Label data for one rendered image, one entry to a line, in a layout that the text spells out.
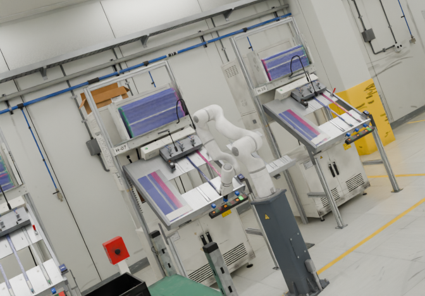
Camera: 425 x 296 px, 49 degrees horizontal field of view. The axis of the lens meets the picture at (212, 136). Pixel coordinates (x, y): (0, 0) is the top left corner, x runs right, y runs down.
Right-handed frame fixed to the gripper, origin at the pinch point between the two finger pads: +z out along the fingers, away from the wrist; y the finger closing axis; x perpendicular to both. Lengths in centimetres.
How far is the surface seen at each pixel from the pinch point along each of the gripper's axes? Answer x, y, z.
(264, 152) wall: 132, 167, 151
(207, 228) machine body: 8.3, -9.5, 41.9
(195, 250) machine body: 1, -26, 50
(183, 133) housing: 72, 9, -4
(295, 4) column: 231, 285, 18
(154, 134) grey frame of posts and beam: 81, -14, -9
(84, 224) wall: 144, -73, 138
